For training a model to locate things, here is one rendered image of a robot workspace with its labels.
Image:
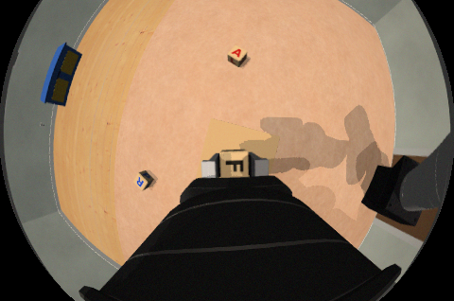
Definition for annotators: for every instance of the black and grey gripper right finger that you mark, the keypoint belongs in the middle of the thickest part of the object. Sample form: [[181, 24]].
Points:
[[258, 166]]

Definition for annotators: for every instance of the tan flat mat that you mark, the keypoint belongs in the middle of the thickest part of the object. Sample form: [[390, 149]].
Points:
[[227, 136]]

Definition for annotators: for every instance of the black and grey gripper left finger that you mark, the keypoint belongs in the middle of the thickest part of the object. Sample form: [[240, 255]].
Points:
[[211, 168]]

